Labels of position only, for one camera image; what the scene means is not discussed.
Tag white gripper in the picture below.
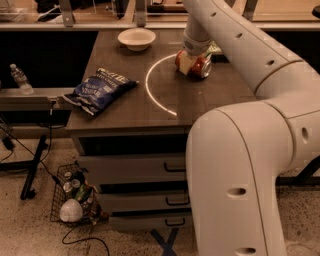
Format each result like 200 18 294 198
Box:
179 32 212 75

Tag red coke can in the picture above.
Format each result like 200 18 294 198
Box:
175 50 211 79

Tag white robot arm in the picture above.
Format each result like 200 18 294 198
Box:
183 0 320 256

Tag green chip bag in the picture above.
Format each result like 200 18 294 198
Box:
205 42 222 57

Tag white bowl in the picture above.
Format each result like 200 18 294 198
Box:
118 28 156 52

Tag blue chip bag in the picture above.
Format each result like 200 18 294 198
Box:
62 68 138 116

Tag grey drawer cabinet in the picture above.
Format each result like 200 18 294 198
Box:
67 29 254 217

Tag top drawer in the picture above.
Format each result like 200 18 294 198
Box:
78 153 186 185

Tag drawer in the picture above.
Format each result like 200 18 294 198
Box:
109 213 193 231
99 193 190 213
78 153 186 185

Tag grey side shelf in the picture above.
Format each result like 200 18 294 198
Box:
0 88 72 111

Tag middle drawer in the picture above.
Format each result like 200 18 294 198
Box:
99 193 190 213

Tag bottom drawer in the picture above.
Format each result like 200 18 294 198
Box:
109 213 193 231

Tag clear water bottle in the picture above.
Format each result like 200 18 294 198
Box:
10 64 33 95

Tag blue tape cross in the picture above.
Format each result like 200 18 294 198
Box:
150 228 179 256

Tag white round object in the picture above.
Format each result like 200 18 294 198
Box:
59 199 83 223

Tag black table leg left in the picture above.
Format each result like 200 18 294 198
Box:
20 135 47 200

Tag black wire basket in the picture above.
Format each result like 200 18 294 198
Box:
50 163 102 225

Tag black floor cable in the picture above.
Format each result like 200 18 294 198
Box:
61 222 111 256

